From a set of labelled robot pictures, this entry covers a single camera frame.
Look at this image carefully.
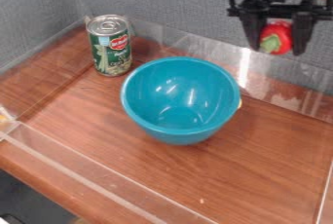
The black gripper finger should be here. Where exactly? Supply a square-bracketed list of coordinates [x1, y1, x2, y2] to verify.
[292, 12, 316, 56]
[240, 10, 268, 51]

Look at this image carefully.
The red toy strawberry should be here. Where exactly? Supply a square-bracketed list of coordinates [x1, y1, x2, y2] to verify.
[261, 20, 293, 56]

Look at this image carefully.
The yellow object behind bowl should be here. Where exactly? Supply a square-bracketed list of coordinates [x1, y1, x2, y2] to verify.
[237, 97, 242, 110]

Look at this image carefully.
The blue bowl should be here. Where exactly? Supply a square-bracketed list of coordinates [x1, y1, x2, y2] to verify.
[119, 56, 241, 145]

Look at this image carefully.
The green vegetable can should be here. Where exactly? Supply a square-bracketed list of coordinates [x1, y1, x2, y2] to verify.
[86, 15, 133, 77]

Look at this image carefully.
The clear acrylic barrier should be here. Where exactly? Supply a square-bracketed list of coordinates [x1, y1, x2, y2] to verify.
[0, 20, 333, 224]

